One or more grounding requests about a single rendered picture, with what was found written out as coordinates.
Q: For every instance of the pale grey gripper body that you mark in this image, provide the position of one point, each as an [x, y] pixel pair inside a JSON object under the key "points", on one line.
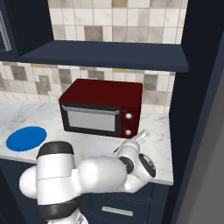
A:
{"points": [[143, 136]]}

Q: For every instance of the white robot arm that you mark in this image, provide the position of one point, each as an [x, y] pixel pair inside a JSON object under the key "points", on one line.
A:
{"points": [[99, 175]]}

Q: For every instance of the white toaster oven knob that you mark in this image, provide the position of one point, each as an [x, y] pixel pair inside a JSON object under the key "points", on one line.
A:
{"points": [[128, 115], [128, 132]]}

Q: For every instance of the glass toaster oven door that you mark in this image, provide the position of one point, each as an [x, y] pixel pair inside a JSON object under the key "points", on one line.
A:
{"points": [[92, 121]]}

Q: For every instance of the red toaster oven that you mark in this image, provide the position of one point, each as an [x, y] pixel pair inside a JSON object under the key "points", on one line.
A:
{"points": [[102, 90]]}

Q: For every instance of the blue round plate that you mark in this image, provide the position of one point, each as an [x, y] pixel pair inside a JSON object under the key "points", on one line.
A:
{"points": [[26, 138]]}

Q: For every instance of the dark navy base cupboard door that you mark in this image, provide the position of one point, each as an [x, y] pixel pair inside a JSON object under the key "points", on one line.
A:
{"points": [[11, 189]]}

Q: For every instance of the dark navy drawer front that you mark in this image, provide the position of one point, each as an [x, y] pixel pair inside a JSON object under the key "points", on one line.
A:
{"points": [[137, 204]]}

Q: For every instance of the dark navy tall cupboard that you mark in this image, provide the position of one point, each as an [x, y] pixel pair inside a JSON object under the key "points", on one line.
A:
{"points": [[195, 58]]}

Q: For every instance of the dark navy wall shelf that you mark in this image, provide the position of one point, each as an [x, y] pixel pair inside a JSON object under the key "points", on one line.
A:
{"points": [[110, 55]]}

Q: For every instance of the grey wall outlet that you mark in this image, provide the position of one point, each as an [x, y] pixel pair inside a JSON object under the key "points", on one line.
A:
{"points": [[45, 82], [1, 80]]}

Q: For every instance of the dark navy wall cupboard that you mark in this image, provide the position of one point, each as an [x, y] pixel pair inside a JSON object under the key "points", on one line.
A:
{"points": [[26, 23]]}

